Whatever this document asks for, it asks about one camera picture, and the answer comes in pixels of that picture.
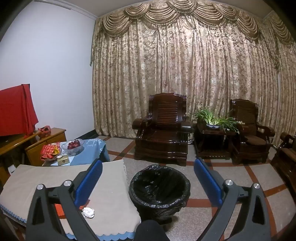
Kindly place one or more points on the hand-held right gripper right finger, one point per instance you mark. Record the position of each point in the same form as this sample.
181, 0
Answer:
208, 183

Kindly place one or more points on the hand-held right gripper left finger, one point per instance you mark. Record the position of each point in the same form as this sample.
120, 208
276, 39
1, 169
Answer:
89, 183

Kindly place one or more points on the white tissue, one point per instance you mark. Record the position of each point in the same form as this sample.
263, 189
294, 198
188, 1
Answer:
88, 212

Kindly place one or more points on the orange-red ribbed packet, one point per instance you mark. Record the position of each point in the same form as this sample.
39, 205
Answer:
60, 210

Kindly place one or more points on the black lined waste bin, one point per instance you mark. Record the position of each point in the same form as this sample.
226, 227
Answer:
159, 208

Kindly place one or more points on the beige tablecloth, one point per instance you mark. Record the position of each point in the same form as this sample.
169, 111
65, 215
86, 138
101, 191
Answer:
111, 185

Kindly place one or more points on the blue cloth side table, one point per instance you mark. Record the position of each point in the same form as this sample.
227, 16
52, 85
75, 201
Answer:
92, 150

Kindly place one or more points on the gold gift box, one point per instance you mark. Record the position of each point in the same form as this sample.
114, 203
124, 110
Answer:
63, 160

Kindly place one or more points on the glass fruit bowl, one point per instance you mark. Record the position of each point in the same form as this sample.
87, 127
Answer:
72, 151

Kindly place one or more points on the dark wooden side table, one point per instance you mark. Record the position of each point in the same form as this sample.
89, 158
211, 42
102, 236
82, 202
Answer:
212, 143

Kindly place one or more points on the red apple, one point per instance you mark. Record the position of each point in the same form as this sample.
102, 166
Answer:
70, 146
77, 143

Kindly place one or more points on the yellow packet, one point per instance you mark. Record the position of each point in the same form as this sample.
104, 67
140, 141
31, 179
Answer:
56, 150

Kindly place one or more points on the red gift packet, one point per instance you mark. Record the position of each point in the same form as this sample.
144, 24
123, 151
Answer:
48, 149

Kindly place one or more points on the dark cushioned wooden armchair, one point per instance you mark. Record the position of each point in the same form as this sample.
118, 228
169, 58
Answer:
254, 148

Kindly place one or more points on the light wooden drawer cabinet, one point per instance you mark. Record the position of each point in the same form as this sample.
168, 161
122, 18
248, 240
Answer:
46, 141

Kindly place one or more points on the light blue scalloped undercloth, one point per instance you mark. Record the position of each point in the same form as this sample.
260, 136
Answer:
115, 237

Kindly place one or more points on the dark slatted wooden armchair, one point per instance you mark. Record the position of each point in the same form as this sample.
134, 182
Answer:
166, 139

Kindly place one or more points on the potted orchid plant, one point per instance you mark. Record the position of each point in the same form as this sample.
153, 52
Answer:
211, 120

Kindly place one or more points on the brown seat cushion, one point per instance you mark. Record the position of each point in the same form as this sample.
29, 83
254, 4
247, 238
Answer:
253, 138

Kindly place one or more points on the person's black-clad knee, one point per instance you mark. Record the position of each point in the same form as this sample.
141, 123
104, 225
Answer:
152, 231

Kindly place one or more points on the small white box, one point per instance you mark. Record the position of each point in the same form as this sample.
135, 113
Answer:
12, 169

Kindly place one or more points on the dark wooden sofa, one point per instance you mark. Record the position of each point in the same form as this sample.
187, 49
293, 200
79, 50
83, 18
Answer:
286, 157

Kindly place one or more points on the light wooden television stand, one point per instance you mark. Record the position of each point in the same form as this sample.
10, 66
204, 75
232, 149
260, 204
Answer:
11, 146

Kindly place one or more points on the black television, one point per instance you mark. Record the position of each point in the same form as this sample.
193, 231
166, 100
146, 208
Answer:
9, 137

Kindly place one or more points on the red cloth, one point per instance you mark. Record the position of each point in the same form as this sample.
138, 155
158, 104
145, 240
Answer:
16, 109

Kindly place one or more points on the gold patterned curtain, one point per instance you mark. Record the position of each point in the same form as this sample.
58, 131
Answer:
161, 69

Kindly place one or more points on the gold swag curtain valance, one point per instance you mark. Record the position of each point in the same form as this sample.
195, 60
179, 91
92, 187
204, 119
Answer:
161, 11

